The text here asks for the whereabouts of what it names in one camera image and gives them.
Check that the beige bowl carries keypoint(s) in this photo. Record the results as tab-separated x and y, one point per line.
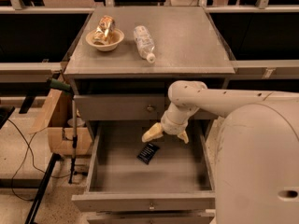
105	45

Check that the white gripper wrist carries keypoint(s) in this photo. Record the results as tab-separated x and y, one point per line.
173	127

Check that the bottom drawer front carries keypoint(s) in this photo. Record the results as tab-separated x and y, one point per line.
152	217

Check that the crumpled golden snack bag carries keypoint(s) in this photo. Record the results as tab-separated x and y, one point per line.
104	31

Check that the grey drawer cabinet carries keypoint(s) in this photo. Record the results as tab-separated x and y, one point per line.
120	71

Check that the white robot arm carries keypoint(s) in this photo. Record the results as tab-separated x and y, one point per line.
257	155

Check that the closed top drawer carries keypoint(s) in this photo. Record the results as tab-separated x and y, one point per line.
121	106

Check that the cardboard box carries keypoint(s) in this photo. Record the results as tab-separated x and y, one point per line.
55	117

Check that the clear plastic water bottle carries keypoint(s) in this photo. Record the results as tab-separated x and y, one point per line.
144	43

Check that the open middle drawer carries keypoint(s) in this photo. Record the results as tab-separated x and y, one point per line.
177	178

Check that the black stand leg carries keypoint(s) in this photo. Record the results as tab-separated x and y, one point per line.
41	190

